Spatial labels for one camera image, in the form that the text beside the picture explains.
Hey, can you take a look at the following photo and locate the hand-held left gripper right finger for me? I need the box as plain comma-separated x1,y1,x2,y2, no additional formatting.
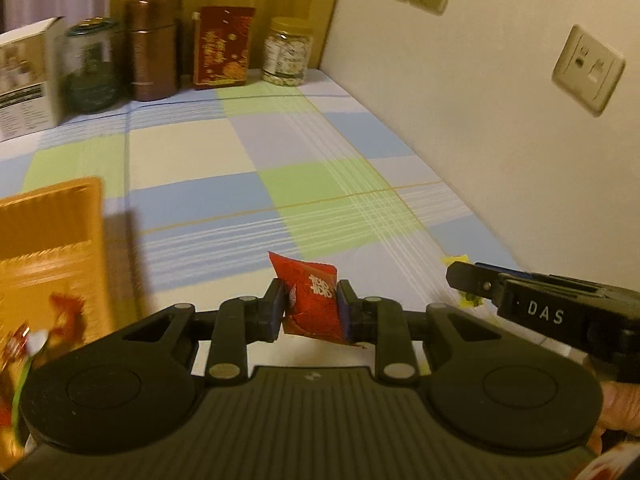
337,280,506,387

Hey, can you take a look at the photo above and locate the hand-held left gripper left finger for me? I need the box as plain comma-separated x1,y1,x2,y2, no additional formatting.
115,277,286,387

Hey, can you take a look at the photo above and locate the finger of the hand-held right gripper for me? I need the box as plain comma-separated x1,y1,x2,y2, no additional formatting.
475,261,533,281
446,261,511,311

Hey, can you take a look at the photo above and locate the yellow green candy wrapper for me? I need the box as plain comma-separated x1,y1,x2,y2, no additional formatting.
440,255,485,309

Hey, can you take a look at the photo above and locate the red pillow snack packet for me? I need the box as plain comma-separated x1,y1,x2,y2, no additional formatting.
268,251,368,348

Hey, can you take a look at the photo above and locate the orange plastic tray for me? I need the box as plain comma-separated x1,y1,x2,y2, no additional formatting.
0,176,113,466

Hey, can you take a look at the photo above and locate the long green snack packet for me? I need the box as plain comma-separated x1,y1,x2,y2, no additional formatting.
10,350,38,441

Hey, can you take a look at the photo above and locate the person's right hand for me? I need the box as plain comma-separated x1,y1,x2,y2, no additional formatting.
595,380,640,443

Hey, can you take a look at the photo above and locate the checked tablecloth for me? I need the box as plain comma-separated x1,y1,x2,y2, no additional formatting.
0,67,521,376

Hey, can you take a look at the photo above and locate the clear plastic nut jar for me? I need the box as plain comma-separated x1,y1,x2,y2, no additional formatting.
262,17,314,87

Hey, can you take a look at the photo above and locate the red gold gift box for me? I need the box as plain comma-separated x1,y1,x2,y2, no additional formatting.
192,6,257,91

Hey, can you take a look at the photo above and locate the brown metal thermos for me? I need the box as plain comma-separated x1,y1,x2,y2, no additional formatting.
124,0,183,102

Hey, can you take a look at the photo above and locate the green glass jar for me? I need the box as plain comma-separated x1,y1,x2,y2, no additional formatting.
59,17,126,113

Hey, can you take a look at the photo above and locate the white printed carton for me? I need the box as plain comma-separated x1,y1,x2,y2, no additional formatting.
0,16,68,142

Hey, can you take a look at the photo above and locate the beige data wall socket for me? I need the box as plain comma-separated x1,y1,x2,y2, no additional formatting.
551,24,627,118

